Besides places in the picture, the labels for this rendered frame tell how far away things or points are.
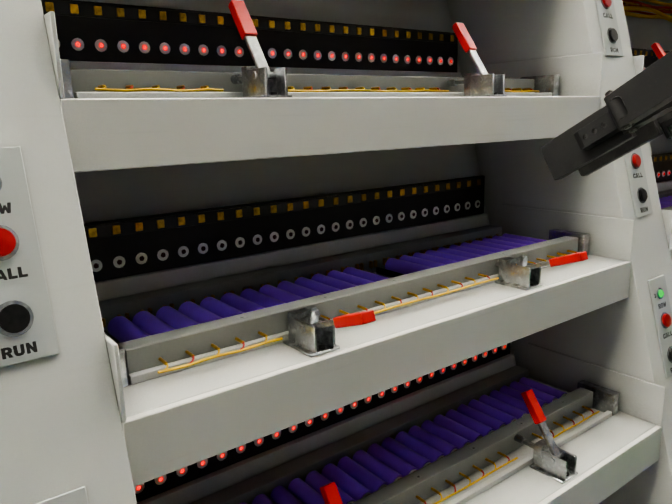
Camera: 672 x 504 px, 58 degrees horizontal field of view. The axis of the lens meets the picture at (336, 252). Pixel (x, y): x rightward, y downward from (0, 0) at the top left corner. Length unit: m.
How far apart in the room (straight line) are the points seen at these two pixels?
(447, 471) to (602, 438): 0.22
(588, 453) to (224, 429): 0.45
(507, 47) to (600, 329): 0.39
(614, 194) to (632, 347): 0.19
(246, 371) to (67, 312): 0.13
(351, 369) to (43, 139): 0.27
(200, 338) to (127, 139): 0.15
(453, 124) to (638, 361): 0.39
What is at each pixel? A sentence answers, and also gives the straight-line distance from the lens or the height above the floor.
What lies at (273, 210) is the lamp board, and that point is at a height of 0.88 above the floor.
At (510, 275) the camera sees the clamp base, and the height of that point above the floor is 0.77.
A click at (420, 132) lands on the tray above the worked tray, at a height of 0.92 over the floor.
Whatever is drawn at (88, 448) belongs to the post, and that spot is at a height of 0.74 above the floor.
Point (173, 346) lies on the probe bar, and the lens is 0.46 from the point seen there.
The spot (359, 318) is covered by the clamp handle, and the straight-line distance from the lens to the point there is 0.42.
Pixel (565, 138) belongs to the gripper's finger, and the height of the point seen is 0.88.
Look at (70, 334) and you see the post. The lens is 0.39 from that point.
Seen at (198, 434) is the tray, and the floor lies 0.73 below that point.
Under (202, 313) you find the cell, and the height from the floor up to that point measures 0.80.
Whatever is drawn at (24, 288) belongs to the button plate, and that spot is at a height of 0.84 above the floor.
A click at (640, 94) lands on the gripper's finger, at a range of 0.44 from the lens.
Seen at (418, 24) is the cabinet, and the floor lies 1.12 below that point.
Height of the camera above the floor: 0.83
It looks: level
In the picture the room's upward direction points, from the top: 11 degrees counter-clockwise
